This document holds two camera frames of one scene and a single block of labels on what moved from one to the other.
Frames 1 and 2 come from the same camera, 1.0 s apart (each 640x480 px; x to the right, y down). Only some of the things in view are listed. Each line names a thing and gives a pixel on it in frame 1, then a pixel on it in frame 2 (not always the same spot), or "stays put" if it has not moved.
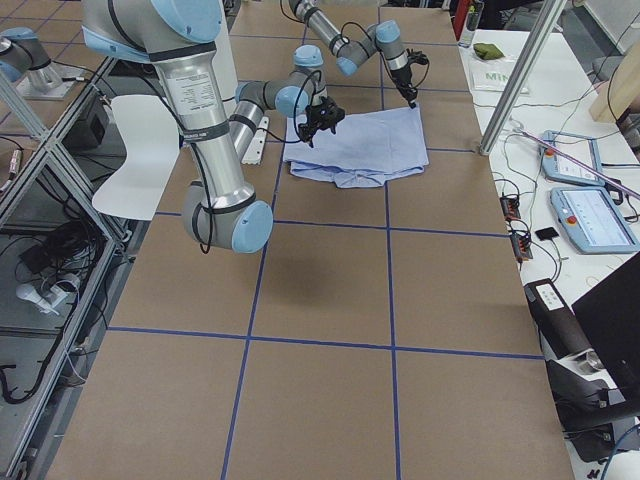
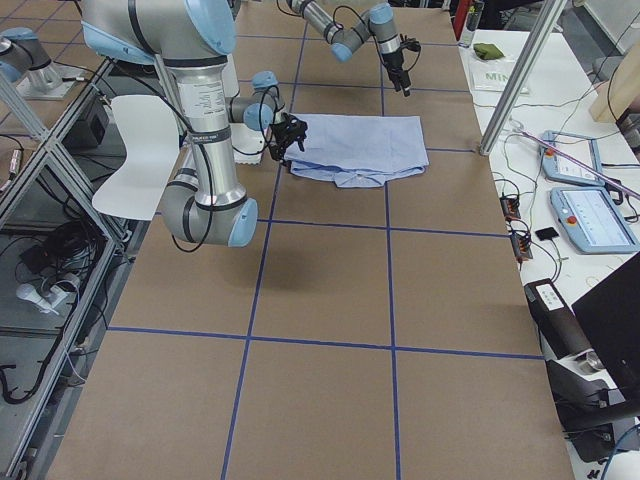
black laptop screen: (610, 314) stays put
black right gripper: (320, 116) → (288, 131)
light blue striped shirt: (361, 151) stays put
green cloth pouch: (487, 51) stays put
